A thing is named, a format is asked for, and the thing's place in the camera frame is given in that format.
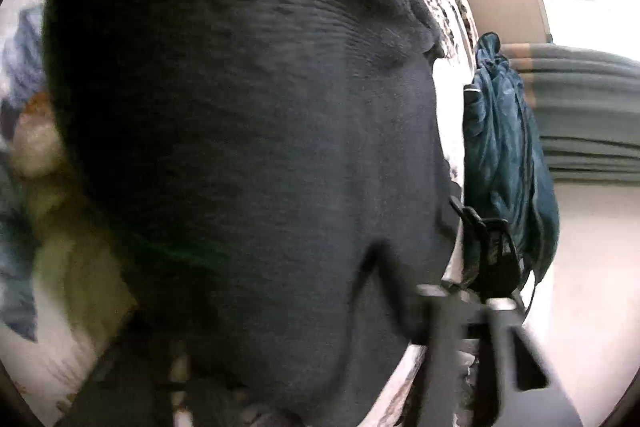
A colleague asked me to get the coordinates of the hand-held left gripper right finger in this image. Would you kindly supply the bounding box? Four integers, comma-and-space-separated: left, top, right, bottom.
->
416, 283, 585, 427

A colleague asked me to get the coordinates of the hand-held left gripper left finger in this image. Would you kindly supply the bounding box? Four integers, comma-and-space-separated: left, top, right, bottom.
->
55, 322, 176, 427

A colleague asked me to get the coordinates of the colourful printed blanket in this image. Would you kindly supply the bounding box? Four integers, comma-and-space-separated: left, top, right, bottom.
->
0, 2, 138, 410

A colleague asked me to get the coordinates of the dark teal cloth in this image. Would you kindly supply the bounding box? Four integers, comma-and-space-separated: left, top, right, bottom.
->
462, 32, 561, 295

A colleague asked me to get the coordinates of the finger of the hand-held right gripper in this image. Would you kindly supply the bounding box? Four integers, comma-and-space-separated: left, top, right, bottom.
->
446, 194, 527, 299

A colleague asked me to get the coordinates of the grey curtain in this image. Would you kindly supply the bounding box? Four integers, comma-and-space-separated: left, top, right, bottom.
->
500, 42, 640, 184

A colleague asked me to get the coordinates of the dark grey knit garment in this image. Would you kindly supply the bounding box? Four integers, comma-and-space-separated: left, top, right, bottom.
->
42, 0, 463, 427

